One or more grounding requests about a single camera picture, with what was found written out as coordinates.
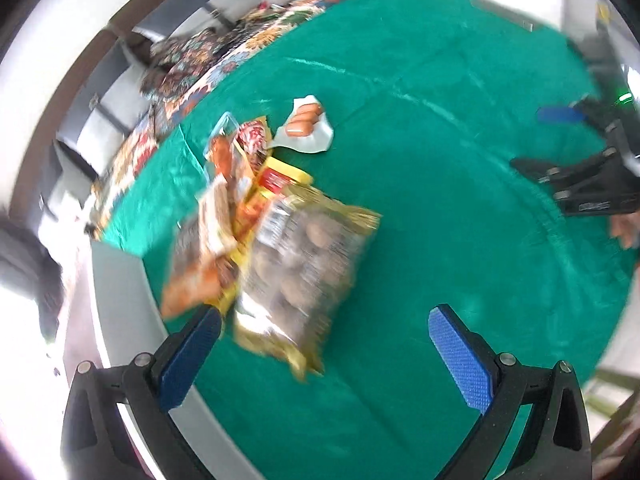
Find white sausage packet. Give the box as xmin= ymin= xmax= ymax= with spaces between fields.
xmin=272 ymin=95 xmax=335 ymax=154

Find grey curtain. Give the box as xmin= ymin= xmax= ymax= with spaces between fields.
xmin=0 ymin=217 xmax=68 ymax=343

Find red printed candy packet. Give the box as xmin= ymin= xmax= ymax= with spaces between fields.
xmin=237 ymin=117 xmax=273 ymax=157

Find orange snack packet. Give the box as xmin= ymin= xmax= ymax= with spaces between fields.
xmin=160 ymin=175 xmax=241 ymax=318

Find wooden frame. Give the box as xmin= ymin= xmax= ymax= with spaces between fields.
xmin=582 ymin=360 xmax=640 ymax=463

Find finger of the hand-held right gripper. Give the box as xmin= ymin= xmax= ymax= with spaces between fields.
xmin=537 ymin=97 xmax=608 ymax=126
xmin=510 ymin=147 xmax=623 ymax=193

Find yellow snack packet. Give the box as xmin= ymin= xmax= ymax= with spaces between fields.
xmin=250 ymin=156 xmax=314 ymax=201

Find dark patterned pillow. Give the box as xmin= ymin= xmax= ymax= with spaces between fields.
xmin=141 ymin=57 xmax=206 ymax=98
xmin=150 ymin=27 xmax=236 ymax=73

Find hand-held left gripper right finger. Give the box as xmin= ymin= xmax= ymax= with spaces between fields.
xmin=428 ymin=304 xmax=593 ymax=480

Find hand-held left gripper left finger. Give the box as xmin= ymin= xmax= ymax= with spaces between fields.
xmin=60 ymin=305 xmax=223 ymax=480

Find brown headboard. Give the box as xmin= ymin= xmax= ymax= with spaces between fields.
xmin=7 ymin=0 xmax=231 ymax=226

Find person's right hand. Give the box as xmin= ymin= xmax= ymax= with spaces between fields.
xmin=610 ymin=212 xmax=640 ymax=251

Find floral bedsheet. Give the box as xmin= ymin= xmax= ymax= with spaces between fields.
xmin=92 ymin=0 xmax=371 ymax=233

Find clear gold potato bag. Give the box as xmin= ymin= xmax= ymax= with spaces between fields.
xmin=232 ymin=187 xmax=383 ymax=378

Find grey board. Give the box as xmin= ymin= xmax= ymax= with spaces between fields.
xmin=90 ymin=240 xmax=266 ymax=480

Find grey two-tone headboard cushion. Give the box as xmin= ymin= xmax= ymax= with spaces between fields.
xmin=37 ymin=137 xmax=98 ymax=223
xmin=67 ymin=37 xmax=153 ymax=138
xmin=132 ymin=0 xmax=263 ymax=43

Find green velvet blanket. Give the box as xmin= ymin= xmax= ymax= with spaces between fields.
xmin=97 ymin=0 xmax=636 ymax=480

